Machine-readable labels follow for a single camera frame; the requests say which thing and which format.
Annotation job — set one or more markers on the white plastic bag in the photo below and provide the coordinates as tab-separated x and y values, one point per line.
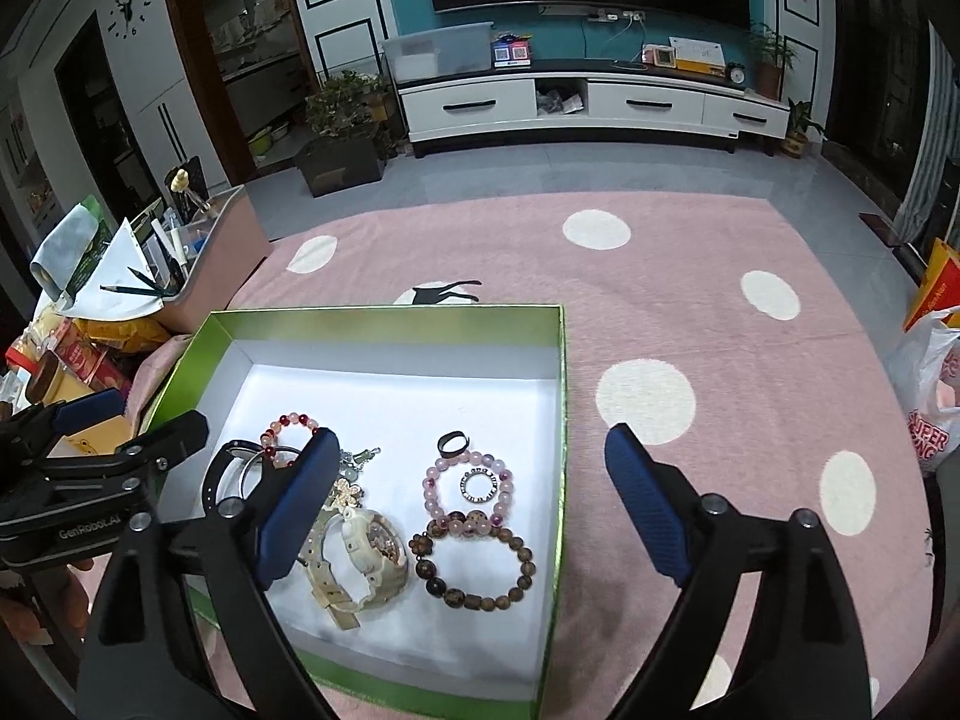
926	390

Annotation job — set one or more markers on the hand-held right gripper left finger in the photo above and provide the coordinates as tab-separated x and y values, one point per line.
296	510

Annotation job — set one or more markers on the white TV cabinet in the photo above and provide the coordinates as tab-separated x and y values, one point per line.
637	101

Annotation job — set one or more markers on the black wall clock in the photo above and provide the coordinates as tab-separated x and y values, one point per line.
129	7

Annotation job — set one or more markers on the white desk calendar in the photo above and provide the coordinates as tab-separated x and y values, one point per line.
697	54

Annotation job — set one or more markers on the tall potted plant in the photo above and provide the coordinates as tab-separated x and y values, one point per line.
769	67

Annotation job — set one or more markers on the dark pencil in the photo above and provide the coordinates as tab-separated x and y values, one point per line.
131	290

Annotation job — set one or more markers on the pink small device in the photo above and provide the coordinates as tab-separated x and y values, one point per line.
658	58

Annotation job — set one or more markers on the person's left hand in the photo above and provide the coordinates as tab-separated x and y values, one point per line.
45	600

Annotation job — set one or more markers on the black planter with plants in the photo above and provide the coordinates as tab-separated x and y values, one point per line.
337	165

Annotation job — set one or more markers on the green white packet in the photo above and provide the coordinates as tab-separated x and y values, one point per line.
71	247

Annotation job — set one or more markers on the gold flower brooch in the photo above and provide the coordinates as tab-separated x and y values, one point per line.
346	493

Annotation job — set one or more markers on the clear plastic storage box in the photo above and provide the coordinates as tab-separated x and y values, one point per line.
439	52

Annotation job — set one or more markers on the orange snack packet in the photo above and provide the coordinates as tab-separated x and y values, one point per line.
120	331

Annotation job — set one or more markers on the beige wrist watch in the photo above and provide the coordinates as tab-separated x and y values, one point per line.
375	540

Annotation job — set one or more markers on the red snack box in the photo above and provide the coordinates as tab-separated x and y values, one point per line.
86	360

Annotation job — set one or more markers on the dark metal wrist watch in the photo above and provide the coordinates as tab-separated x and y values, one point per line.
214	480

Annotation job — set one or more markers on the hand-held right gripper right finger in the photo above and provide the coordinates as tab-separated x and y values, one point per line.
645	502

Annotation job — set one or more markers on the small table clock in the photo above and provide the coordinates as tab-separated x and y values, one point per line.
736	75

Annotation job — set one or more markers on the pink polka dot blanket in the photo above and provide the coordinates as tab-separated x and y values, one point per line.
675	315

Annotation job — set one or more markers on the small potted plant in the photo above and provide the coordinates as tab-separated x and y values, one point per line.
799	135

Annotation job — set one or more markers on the white paper sheet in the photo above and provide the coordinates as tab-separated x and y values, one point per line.
112	270

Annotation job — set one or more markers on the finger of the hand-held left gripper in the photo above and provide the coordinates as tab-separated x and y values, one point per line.
90	412
176	439

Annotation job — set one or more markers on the yellow cardboard box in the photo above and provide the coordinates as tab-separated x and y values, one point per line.
937	281

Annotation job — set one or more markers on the yellow bear bottle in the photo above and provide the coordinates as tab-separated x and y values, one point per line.
105	435

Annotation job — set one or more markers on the grey curtain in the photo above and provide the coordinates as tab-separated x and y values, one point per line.
934	142

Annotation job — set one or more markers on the colourful card stand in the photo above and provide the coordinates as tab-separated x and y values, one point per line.
512	52

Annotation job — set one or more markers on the green cardboard box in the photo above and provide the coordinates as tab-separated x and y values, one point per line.
375	345

